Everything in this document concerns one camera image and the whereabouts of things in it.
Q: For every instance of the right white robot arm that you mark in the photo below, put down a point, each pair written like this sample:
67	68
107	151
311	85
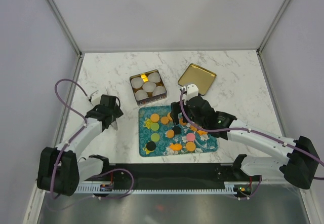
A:
295	160

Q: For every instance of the orange dotted round cookie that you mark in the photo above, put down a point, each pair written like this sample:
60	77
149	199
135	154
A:
190	146

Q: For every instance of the pink sandwich cookie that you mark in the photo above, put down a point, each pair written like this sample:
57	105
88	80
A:
190	137

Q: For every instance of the orange swirl cookie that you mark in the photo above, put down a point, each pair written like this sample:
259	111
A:
193	128

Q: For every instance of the white paper cup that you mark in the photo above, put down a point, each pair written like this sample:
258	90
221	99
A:
141	95
154	77
149	87
159	90
137	82

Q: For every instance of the orange fish cookie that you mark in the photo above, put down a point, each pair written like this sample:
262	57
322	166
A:
201	132
176	146

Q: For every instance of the orange chip cookie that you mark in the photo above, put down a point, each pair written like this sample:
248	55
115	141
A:
183	123

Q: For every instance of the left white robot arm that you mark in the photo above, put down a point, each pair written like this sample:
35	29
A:
59	170

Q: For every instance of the square cookie tin box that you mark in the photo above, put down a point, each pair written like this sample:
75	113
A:
150	98

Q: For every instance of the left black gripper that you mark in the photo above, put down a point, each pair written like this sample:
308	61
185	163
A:
94	109

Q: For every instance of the green round cookie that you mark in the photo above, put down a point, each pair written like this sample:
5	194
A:
154	126
155	137

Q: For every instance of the teal floral tray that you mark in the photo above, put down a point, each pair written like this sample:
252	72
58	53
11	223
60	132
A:
204	143

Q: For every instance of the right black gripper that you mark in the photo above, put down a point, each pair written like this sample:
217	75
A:
175	110

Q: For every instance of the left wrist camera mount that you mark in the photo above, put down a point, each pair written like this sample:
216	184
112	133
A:
93	96

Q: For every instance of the metal serving tongs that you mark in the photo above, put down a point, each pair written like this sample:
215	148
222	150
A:
114	124

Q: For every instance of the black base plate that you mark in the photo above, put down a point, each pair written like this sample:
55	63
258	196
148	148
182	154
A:
182	175

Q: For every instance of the gold tin lid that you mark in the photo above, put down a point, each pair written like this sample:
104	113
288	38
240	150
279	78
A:
201	77

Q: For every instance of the white slotted cable duct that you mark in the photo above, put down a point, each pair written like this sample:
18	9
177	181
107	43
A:
101	188

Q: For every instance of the black sandwich cookie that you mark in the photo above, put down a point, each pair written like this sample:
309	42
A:
177	130
151	146

